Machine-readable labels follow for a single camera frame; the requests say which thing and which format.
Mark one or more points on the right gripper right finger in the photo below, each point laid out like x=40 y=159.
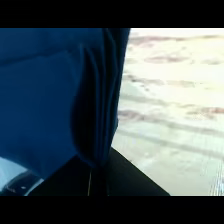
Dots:
x=126 y=180

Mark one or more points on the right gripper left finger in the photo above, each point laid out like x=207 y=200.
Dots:
x=71 y=181

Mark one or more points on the dark blue garment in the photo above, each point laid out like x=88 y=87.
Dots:
x=43 y=100

